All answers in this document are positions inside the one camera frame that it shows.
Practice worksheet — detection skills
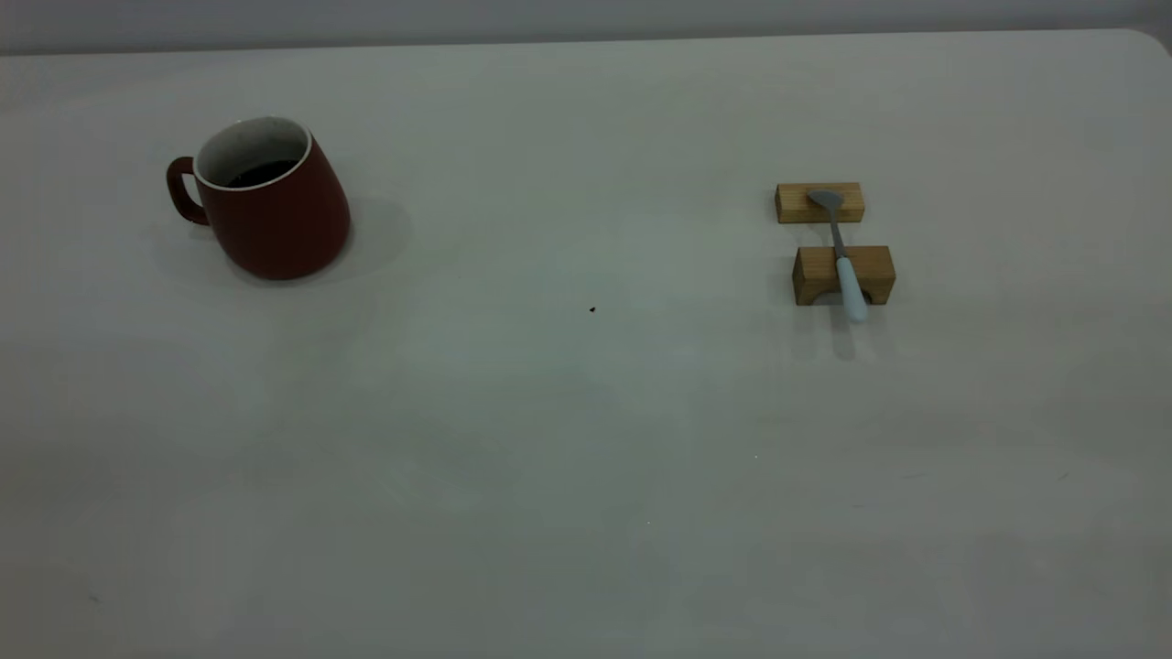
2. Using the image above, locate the dark red ceramic mug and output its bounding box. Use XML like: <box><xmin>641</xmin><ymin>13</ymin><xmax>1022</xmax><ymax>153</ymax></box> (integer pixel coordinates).
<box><xmin>166</xmin><ymin>115</ymin><xmax>352</xmax><ymax>281</ymax></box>

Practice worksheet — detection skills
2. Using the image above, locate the flat rectangular wooden block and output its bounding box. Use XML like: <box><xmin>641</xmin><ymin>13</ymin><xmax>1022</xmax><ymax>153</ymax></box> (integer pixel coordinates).
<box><xmin>776</xmin><ymin>182</ymin><xmax>865</xmax><ymax>225</ymax></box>

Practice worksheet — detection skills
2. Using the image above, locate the arched wooden block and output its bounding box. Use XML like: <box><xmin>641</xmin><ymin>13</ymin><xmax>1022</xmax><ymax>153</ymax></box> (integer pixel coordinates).
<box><xmin>792</xmin><ymin>245</ymin><xmax>896</xmax><ymax>307</ymax></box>

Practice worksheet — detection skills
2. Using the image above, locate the metal spoon pale blue handle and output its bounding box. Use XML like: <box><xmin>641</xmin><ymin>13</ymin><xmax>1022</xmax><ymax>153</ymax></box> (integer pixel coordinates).
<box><xmin>807</xmin><ymin>189</ymin><xmax>869</xmax><ymax>324</ymax></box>

